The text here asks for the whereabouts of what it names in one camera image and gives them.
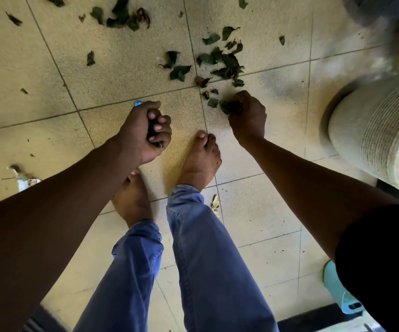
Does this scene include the person's left hand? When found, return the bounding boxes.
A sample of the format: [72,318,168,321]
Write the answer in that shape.
[116,101,173,166]

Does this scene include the person's right hand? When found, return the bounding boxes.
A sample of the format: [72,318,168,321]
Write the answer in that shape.
[228,90,267,146]

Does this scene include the green leaf clump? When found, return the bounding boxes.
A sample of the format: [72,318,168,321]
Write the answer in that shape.
[219,100,244,116]

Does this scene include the bunch of dark picked leaves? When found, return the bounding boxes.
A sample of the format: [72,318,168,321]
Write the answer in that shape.
[146,117,165,149]

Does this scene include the person's left forearm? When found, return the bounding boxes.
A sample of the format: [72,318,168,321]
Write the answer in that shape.
[0,135,141,332]

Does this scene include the person's right forearm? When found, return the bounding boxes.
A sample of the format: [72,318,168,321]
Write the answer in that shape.
[242,136,399,261]

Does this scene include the scattered green leaves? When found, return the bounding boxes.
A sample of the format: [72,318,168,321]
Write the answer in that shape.
[5,0,286,109]

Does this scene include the person's right foot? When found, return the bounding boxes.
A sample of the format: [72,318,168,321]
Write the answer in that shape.
[177,130,223,193]

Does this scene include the person's foot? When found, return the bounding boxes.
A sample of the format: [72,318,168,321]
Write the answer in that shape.
[111,169,154,229]
[177,130,223,193]

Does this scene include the person's left foot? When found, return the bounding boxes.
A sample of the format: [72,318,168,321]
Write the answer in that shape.
[111,169,154,229]

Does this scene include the dry yellow leaf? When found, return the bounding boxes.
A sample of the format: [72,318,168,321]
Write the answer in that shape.
[210,194,221,219]

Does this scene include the ribbed grey concrete planter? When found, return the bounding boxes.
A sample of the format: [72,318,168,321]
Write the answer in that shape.
[328,72,399,195]

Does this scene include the blue jeans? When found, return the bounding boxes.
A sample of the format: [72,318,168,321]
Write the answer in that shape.
[73,185,280,332]

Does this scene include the white paper litter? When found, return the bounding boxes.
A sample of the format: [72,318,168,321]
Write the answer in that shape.
[2,164,42,193]

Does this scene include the teal plastic container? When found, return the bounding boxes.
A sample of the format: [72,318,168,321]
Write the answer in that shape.
[323,260,365,315]

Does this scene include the black shirt sleeve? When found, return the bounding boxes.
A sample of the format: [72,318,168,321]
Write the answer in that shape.
[335,204,399,332]

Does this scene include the dark grated object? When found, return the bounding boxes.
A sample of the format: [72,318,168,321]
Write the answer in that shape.
[20,305,69,332]

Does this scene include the black floor mat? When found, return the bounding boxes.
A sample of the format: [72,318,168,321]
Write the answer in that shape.
[277,303,363,332]

